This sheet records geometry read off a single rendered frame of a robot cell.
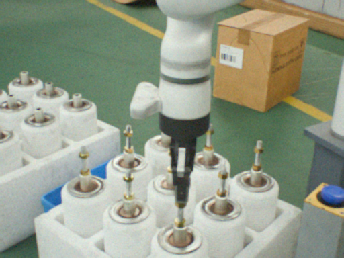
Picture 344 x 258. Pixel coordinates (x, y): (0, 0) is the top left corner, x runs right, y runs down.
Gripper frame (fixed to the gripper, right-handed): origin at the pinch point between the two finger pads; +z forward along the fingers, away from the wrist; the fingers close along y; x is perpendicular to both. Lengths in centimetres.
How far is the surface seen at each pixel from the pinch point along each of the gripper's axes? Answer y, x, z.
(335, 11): 224, -75, 25
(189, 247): -2.2, -1.6, 9.8
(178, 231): -1.1, 0.4, 7.6
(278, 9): 250, -46, 31
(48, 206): 24.9, 31.6, 23.9
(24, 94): 60, 48, 12
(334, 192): 5.0, -25.0, 2.3
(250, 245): 8.1, -12.7, 17.3
